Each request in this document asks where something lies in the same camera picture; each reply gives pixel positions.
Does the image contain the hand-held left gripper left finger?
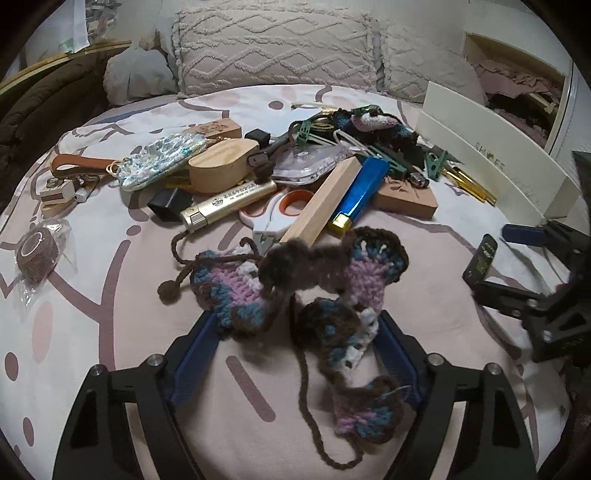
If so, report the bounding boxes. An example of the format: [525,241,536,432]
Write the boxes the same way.
[51,314,222,480]

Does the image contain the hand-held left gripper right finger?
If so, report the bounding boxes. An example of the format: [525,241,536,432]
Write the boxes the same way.
[369,311,539,480]

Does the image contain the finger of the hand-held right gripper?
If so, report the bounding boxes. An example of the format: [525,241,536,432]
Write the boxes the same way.
[502,220,585,274]
[471,276,591,364]

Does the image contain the black lighter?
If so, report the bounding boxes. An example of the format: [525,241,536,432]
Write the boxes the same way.
[463,233,497,282]

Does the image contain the carved wooden tile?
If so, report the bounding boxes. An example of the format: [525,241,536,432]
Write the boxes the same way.
[372,178,438,220]

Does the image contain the crochet yarn butterfly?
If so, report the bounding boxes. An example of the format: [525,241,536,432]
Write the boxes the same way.
[158,226,411,468]

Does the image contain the gold lighter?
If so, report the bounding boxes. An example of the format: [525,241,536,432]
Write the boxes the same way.
[179,179,278,232]

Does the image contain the white shoe box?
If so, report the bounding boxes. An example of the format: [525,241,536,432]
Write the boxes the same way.
[416,80,587,229]

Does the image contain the green clothespin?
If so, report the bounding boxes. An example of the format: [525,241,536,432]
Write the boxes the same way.
[369,145,409,178]
[293,119,319,148]
[425,148,455,178]

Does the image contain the pile of pink clothes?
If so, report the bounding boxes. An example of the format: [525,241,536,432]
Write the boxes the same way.
[473,60,566,144]

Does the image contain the white orange scissors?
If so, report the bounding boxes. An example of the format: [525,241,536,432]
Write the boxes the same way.
[239,189,315,252]

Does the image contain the black plastic cap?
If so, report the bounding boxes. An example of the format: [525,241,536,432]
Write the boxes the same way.
[148,187,185,222]

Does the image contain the blue lighter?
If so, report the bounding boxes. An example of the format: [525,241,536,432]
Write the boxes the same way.
[329,157,391,234]

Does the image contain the long wooden block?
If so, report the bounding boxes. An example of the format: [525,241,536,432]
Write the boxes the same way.
[279,156,362,245]

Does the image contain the white open wardrobe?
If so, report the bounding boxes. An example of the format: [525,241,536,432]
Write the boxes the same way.
[462,30,575,153]

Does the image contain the wrapped brown bandage roll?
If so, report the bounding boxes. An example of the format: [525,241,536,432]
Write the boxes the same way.
[13,219,75,308]

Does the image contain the oval wooden box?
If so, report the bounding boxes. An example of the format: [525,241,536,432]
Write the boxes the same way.
[188,138,260,193]

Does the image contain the crochet yarn bird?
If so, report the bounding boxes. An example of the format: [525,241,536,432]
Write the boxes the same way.
[339,107,423,162]

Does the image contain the floral fabric pouch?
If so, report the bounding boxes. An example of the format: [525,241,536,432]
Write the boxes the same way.
[117,131,208,191]

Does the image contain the textured beige pillow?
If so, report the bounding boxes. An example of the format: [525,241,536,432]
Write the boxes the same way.
[381,23,488,104]
[173,8,382,95]

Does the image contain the clear plastic case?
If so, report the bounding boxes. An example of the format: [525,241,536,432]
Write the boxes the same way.
[271,143,354,185]

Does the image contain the small white device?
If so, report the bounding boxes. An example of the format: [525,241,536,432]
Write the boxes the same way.
[41,180,77,206]

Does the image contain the engraved wooden tag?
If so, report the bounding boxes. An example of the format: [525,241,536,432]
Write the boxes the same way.
[187,117,243,141]

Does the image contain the grey plush cloth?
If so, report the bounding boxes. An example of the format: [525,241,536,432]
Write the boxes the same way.
[104,39,178,107]

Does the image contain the brown fleece blanket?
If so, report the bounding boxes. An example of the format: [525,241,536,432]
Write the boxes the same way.
[0,44,139,204]

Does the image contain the brown leather strap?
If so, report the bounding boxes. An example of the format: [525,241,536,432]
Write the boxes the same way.
[50,154,118,178]

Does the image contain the black handled tool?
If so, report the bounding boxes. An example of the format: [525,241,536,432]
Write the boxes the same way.
[249,131,298,167]

